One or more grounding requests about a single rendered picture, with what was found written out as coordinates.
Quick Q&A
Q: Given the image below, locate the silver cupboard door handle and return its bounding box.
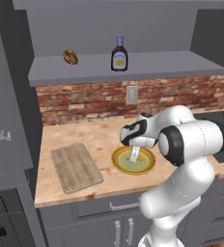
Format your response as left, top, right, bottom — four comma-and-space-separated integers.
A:
0, 111, 13, 142

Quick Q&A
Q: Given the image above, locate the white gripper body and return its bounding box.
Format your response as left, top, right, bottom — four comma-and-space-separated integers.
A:
128, 146, 142, 164

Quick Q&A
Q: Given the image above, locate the silver base cupboard handle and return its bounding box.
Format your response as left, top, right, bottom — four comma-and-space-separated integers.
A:
126, 217, 134, 246
114, 220, 122, 247

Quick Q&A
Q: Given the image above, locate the grey drawer front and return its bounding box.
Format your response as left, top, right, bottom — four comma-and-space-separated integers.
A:
71, 192, 145, 222

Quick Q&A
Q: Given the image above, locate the black oven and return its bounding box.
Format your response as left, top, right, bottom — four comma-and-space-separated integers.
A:
0, 192, 38, 247

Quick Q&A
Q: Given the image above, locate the grey wall outlet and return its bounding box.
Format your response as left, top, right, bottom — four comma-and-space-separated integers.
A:
126, 85, 140, 106

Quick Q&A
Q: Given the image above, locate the grey open wall cabinet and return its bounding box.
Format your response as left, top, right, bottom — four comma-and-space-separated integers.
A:
12, 0, 224, 88

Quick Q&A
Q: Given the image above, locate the dark condiment bottle yellow label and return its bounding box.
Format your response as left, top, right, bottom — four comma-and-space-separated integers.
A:
110, 34, 129, 72

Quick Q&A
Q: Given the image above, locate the grey base cupboard door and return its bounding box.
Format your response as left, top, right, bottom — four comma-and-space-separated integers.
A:
122, 215, 156, 247
44, 217, 124, 247

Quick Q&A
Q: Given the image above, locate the silver drawer handle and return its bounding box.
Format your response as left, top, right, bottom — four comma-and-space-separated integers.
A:
109, 201, 141, 212

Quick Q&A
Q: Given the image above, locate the grey tall cupboard door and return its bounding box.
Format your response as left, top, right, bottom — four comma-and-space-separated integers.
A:
0, 0, 35, 181

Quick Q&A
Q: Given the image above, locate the green and yellow round plate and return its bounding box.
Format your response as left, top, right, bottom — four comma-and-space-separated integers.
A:
111, 145, 157, 176

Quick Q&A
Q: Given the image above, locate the grey drawer stack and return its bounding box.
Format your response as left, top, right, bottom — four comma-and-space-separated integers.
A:
181, 176, 224, 247

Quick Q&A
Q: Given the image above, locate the brown walnut-like lump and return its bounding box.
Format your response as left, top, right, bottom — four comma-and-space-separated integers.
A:
62, 48, 79, 66

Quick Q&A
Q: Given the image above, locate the wooden cutting board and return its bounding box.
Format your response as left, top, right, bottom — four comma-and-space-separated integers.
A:
49, 143, 104, 195

